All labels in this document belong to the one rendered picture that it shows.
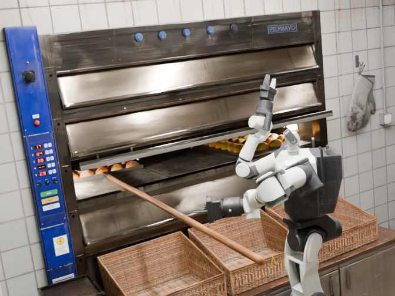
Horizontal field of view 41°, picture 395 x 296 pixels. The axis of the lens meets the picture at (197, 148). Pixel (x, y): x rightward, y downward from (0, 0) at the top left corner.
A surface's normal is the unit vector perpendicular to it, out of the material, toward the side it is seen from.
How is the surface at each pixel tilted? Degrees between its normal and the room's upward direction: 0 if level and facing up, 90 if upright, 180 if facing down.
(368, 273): 90
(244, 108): 70
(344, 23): 90
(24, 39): 90
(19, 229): 90
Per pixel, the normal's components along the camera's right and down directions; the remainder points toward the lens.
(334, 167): -0.07, 0.21
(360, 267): 0.51, 0.11
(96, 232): 0.43, -0.22
